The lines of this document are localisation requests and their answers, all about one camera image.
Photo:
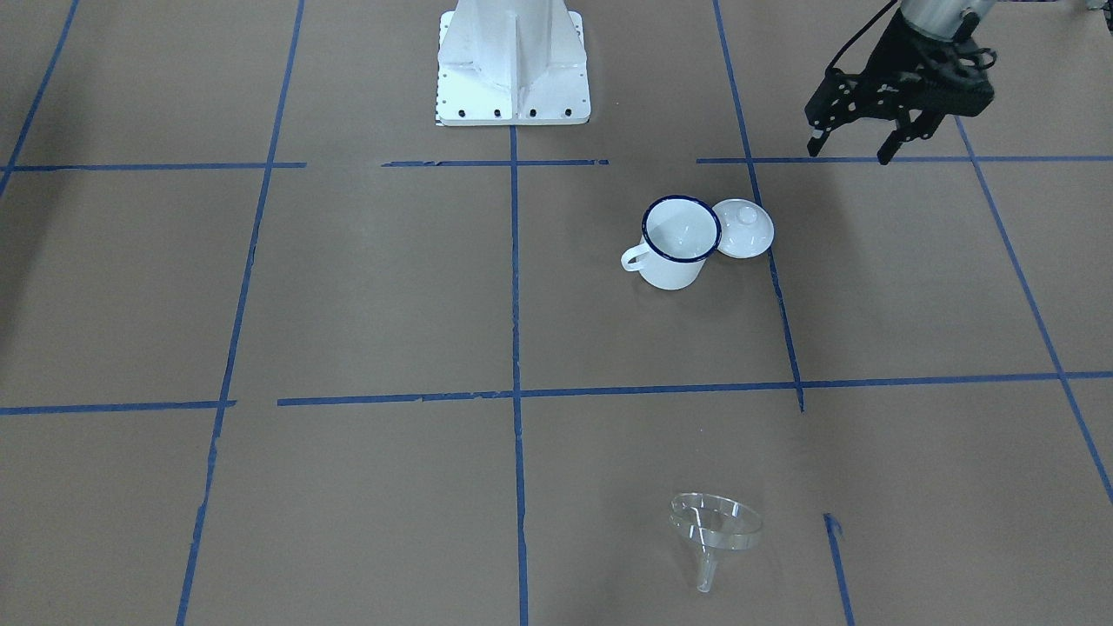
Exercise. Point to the white enamel lid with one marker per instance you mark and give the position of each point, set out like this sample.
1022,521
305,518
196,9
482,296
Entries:
746,228

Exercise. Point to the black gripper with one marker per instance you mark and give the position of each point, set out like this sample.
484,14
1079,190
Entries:
889,59

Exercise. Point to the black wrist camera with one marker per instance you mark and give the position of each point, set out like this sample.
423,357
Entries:
962,74

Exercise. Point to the white camera stand base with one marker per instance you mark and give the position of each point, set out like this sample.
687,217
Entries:
511,62

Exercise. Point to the white enamel mug blue rim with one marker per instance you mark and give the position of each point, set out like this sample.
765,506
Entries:
678,234

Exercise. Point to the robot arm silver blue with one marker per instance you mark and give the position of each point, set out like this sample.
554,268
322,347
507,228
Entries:
970,14

